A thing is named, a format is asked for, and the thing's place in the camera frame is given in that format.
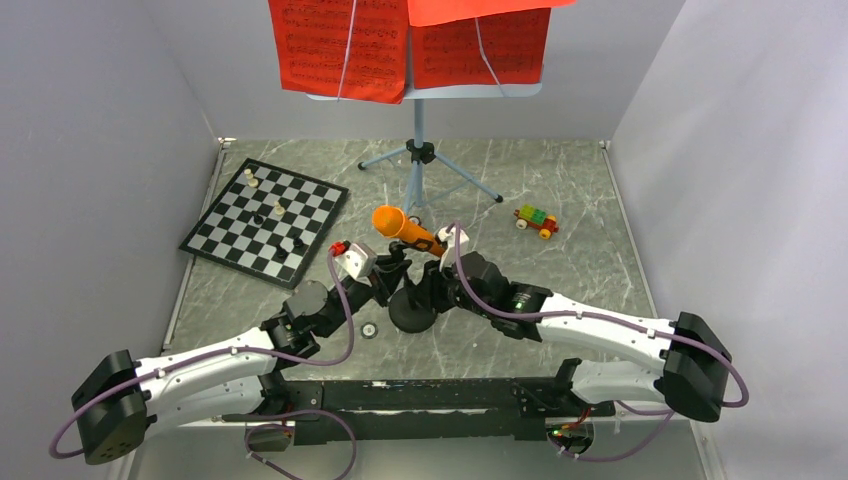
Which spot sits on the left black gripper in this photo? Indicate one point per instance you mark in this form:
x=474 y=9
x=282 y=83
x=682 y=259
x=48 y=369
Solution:
x=388 y=273

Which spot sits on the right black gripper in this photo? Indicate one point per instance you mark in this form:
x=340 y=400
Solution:
x=429 y=290

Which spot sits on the black microphone desk stand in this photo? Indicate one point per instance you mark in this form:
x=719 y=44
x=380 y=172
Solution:
x=406 y=320

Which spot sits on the orange toy microphone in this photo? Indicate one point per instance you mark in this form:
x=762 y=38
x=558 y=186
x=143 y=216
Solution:
x=391 y=222

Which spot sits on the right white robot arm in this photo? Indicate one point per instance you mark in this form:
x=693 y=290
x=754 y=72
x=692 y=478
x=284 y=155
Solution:
x=680 y=363

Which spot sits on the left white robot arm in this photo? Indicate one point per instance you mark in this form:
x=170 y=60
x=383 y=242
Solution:
x=124 y=400

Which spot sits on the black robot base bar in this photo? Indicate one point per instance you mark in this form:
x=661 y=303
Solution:
x=336 y=410

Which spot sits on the black poker chip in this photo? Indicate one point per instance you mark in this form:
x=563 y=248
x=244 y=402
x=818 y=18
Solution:
x=369 y=330

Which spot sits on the colourful toy block car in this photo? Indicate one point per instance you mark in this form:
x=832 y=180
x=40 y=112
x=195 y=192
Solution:
x=529 y=216

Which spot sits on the light blue music stand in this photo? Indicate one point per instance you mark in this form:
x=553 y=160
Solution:
x=422 y=153

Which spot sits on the black white chessboard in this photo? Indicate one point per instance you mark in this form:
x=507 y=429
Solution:
x=267 y=222

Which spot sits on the small electronics box left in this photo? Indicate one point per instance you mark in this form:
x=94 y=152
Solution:
x=273 y=438

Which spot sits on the electronics board right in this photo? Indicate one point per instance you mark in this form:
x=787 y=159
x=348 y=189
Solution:
x=572 y=438

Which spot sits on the left red sheet music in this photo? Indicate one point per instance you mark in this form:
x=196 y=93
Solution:
x=342 y=49

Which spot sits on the red sheet music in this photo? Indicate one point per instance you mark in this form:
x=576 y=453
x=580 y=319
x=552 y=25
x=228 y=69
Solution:
x=342 y=49
x=486 y=42

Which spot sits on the right red sheet music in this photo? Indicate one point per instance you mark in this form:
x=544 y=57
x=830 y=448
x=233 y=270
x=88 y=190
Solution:
x=486 y=42

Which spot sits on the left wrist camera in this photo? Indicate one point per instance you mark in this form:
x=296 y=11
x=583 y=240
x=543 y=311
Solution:
x=355 y=259

